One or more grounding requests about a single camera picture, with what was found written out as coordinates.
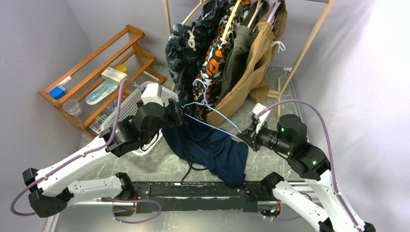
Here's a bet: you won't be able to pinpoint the orange camo shorts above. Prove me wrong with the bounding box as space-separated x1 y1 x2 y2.
192 0 251 121

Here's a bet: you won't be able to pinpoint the wooden clothes rack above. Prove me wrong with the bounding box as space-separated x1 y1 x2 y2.
162 0 335 101

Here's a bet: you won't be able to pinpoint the marker pen set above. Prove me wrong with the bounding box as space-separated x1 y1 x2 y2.
88 112 108 134

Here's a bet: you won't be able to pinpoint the navy blue shorts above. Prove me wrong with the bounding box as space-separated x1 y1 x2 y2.
161 109 249 187

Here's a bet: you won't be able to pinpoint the cream yellow hanger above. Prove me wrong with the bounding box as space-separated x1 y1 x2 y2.
221 0 241 43

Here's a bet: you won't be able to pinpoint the white plastic laundry basket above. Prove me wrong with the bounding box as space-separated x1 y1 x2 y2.
100 87 178 156

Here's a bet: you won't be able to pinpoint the dark patterned shorts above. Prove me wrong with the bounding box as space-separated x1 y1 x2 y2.
165 0 229 103

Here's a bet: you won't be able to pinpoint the blue box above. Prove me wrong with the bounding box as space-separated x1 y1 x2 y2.
48 85 68 100

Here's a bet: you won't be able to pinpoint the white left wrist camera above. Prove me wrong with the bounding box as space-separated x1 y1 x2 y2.
141 83 164 106

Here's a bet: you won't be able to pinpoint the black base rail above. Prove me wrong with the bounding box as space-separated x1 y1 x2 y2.
117 181 277 212

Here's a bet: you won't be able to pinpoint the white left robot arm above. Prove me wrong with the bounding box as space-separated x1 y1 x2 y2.
23 99 183 218

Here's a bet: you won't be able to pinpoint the light blue wire hanger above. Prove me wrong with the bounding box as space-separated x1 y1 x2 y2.
181 79 241 138

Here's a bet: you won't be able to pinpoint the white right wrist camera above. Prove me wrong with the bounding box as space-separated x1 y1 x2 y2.
252 103 270 133

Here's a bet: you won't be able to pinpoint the tan khaki shorts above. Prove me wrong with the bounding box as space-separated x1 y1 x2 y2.
206 0 288 127

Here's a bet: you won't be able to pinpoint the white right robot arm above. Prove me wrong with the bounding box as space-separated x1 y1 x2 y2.
237 114 376 232

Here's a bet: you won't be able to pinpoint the olive green shorts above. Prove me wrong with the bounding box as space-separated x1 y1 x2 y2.
217 0 270 103

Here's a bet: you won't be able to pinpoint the wooden hanger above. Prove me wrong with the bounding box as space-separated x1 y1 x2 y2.
247 0 264 28

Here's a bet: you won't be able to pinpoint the clear plastic cup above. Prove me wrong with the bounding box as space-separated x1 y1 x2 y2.
62 99 83 117

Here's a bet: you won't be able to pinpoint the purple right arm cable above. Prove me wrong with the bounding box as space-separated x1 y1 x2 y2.
256 99 364 232

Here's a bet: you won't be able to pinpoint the blue blister pack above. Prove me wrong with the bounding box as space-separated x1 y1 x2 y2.
86 81 118 105

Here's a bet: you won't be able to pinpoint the white medicine box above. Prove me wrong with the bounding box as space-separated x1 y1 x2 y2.
101 67 128 87

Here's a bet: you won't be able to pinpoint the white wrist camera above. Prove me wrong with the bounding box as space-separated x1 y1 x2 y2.
252 103 270 133
141 83 164 106

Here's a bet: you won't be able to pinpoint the orange wooden shelf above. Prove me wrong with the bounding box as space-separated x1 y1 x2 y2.
39 25 166 138

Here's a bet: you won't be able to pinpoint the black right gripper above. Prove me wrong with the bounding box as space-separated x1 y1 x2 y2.
236 117 293 155

